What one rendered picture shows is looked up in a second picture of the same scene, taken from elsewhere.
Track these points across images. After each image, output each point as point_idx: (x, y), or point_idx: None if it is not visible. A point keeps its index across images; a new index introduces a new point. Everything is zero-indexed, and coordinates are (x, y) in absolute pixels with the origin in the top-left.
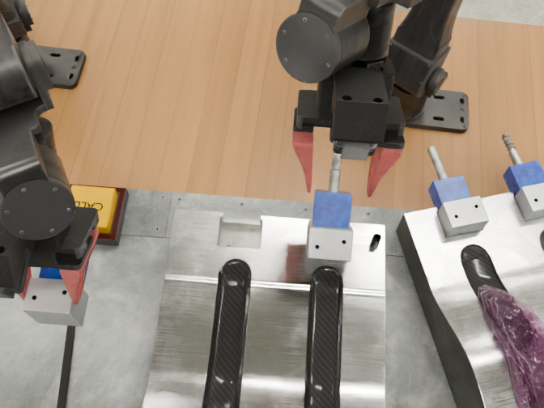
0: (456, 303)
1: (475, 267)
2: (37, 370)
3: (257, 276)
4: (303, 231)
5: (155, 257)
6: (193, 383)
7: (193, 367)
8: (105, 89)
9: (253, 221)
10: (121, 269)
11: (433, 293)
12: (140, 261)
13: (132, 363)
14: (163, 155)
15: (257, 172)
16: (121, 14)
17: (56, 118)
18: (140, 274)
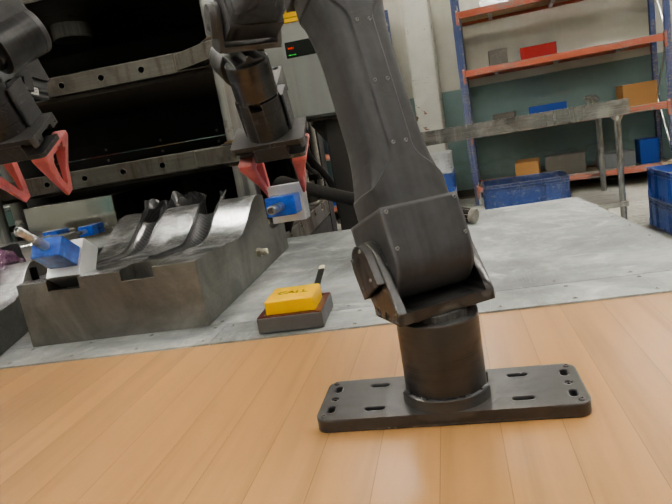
0: (4, 294)
1: None
2: (341, 274)
3: (144, 257)
4: (89, 272)
5: (240, 315)
6: (212, 238)
7: (211, 241)
8: (282, 400)
9: (128, 280)
10: None
11: (15, 299)
12: (254, 312)
13: (269, 286)
14: (209, 363)
15: (101, 369)
16: None
17: (359, 365)
18: (256, 308)
